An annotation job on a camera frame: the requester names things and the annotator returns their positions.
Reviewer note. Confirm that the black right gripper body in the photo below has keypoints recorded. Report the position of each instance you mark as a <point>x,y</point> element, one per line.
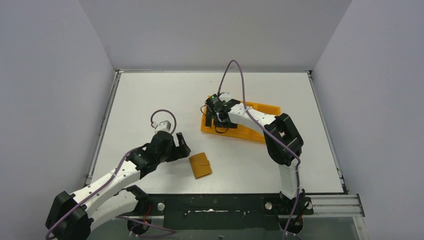
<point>216,116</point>

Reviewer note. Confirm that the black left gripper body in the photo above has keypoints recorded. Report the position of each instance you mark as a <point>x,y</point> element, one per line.
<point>177,149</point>

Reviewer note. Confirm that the orange leather card holder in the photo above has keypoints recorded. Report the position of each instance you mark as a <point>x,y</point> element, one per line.
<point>200,165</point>

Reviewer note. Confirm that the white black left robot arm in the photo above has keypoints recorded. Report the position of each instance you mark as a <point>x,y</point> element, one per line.
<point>71,214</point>

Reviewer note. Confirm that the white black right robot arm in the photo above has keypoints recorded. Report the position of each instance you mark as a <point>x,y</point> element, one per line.
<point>284,146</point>

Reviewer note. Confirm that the yellow middle plastic bin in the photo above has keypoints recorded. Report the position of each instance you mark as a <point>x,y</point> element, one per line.
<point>247,120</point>

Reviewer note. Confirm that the yellow right plastic bin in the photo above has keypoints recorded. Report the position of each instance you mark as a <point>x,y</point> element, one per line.
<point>268,109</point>

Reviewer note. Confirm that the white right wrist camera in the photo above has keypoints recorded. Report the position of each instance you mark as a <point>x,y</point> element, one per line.
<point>225,96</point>

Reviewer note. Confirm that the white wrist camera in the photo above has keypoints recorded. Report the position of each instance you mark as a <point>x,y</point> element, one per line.
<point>163,126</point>
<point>225,96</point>

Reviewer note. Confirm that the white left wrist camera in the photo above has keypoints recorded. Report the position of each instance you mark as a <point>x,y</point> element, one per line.
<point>163,126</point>

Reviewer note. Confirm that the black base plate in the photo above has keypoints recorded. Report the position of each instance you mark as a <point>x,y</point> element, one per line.
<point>266,211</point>

